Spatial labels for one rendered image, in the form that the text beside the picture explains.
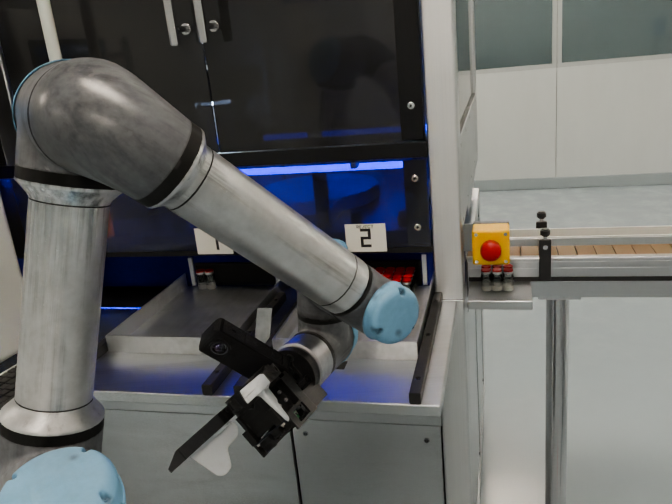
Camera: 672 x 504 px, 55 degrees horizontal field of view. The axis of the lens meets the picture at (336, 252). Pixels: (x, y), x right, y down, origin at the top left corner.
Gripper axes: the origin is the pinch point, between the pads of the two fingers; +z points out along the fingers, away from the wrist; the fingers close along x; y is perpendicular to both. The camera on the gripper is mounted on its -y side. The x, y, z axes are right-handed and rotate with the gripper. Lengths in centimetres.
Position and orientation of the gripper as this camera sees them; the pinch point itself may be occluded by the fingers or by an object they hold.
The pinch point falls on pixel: (200, 433)
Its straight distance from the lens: 73.6
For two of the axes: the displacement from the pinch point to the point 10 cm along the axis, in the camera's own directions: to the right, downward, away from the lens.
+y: 6.7, 7.4, -0.8
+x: -6.4, 6.3, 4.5
